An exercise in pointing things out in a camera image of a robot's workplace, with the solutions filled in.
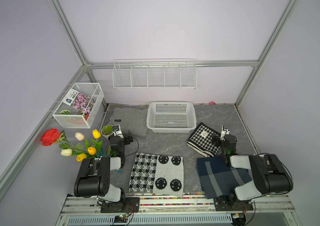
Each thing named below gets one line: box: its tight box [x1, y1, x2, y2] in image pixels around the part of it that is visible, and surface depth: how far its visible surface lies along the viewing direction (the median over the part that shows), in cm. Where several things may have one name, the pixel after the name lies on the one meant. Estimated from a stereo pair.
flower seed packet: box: [62, 88, 96, 115], surface depth 76 cm
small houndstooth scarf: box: [186, 121, 221, 158], surface depth 96 cm
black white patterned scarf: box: [128, 152, 184, 198], surface depth 82 cm
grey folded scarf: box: [108, 106, 149, 137], surface depth 108 cm
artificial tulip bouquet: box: [59, 129, 105, 162], surface depth 68 cm
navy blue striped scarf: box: [196, 156, 253, 200], surface depth 82 cm
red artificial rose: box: [40, 128, 65, 147], surface depth 61 cm
